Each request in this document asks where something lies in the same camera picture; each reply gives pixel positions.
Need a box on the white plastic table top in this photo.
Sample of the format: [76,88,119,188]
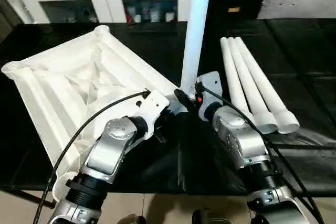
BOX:
[1,25,190,204]

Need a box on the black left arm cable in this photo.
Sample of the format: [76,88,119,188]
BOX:
[33,90,152,224]

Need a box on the dark brown curtain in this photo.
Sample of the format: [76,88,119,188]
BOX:
[0,0,24,44]

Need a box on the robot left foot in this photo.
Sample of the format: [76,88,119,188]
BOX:
[119,215,146,224]

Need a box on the white plastic table leg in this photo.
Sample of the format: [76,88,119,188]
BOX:
[227,36,279,133]
[234,36,300,134]
[219,37,255,124]

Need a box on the white leg with black mark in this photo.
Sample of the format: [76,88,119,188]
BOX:
[181,0,214,104]

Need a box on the black work mat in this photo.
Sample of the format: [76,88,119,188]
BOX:
[0,20,336,197]

